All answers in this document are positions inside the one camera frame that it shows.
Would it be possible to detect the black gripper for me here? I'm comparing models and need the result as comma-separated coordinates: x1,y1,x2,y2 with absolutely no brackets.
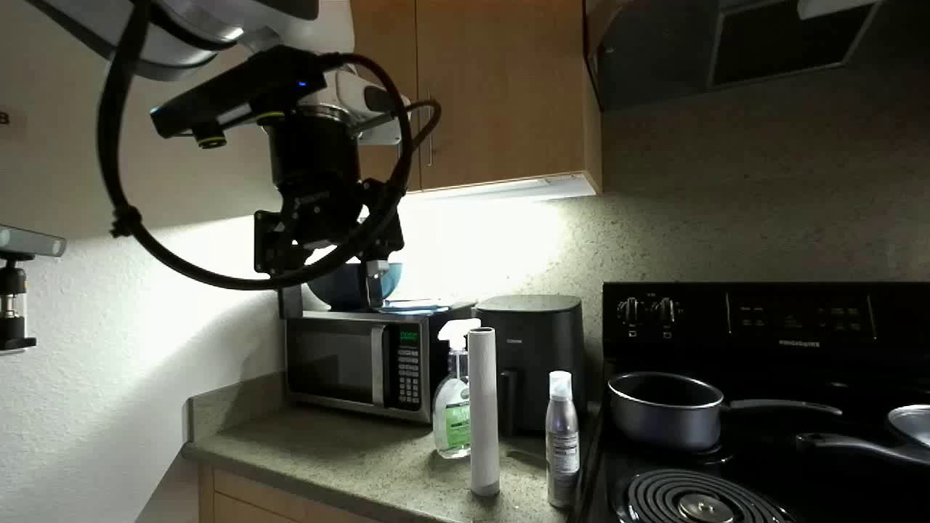
252,177,403,319

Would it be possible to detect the microwave door with silver handle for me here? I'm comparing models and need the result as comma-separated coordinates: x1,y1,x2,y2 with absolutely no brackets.
286,318,389,409

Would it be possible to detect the stainless microwave body with keypad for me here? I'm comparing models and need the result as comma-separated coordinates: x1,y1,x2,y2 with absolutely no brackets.
278,306,460,427

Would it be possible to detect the dark blue bowl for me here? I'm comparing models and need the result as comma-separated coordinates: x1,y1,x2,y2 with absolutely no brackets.
306,260,403,314

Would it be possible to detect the flat blue tray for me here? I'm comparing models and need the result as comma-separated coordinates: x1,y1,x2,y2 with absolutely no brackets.
380,298,476,318

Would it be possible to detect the clear spray bottle green label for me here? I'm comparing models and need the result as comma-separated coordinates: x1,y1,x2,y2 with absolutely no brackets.
431,318,485,463

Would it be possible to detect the white paper roll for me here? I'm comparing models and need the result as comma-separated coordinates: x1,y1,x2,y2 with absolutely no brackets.
469,327,502,502

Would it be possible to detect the under cabinet light strip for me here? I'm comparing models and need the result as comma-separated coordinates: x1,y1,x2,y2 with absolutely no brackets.
415,173,598,205

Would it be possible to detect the white spray can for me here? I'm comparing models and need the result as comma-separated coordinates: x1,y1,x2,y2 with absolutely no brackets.
544,369,583,514

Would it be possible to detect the coil stove burner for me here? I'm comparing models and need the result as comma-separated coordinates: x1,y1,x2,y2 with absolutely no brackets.
620,466,793,523

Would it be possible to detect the range hood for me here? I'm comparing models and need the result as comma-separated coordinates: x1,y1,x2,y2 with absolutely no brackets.
581,0,884,113

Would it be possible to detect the black electric stove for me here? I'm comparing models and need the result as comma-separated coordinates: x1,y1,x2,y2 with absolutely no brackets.
578,279,930,523

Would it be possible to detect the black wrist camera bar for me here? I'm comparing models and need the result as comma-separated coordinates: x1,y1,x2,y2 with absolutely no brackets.
148,46,338,151

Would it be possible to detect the wooden wall cabinet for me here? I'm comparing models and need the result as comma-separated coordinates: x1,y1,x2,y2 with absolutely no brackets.
347,0,604,199

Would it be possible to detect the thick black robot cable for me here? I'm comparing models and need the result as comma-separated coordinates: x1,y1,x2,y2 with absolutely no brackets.
92,0,444,295

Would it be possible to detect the beige wall cabinet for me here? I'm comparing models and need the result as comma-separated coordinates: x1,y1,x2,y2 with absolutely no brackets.
0,0,286,244

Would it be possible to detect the dark saucepan with handle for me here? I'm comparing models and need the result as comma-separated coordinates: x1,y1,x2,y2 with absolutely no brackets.
604,369,847,456

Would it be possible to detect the frying pan with black handle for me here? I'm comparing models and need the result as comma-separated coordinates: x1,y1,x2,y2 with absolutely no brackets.
793,402,930,475

